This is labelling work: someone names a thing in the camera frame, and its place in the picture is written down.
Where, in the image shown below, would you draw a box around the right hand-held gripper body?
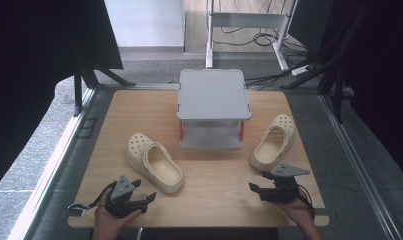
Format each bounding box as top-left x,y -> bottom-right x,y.
258,163 -> 311,204

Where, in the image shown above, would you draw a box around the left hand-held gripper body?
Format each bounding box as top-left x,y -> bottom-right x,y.
103,175 -> 148,219

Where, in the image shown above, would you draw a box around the cream clog shoe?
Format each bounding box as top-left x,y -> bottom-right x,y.
124,132 -> 186,195
249,113 -> 297,173

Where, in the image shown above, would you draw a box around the grey two-tier shoe rack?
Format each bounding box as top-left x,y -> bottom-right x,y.
176,68 -> 253,150

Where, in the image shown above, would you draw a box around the person's right hand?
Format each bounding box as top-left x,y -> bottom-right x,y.
271,185 -> 318,232

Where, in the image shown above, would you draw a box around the person's left hand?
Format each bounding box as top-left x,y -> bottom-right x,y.
93,188 -> 143,240

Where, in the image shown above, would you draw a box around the white power strip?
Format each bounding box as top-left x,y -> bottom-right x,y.
290,65 -> 313,76

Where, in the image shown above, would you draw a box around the black metal stand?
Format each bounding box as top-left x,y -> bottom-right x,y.
280,6 -> 370,124
72,49 -> 137,118

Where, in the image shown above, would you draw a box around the dark curtain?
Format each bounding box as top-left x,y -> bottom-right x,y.
0,0 -> 124,196
317,0 -> 403,184

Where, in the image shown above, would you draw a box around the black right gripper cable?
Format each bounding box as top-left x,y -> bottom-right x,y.
296,186 -> 317,219

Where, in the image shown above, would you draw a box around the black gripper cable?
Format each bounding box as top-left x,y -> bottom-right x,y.
67,180 -> 118,212
296,186 -> 317,219

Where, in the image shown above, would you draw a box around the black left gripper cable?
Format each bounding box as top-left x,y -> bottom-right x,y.
67,180 -> 118,212

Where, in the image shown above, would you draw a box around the black floor cables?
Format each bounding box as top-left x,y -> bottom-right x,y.
211,0 -> 312,91

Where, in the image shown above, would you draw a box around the white metal stand frame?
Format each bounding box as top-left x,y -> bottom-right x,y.
204,0 -> 299,72

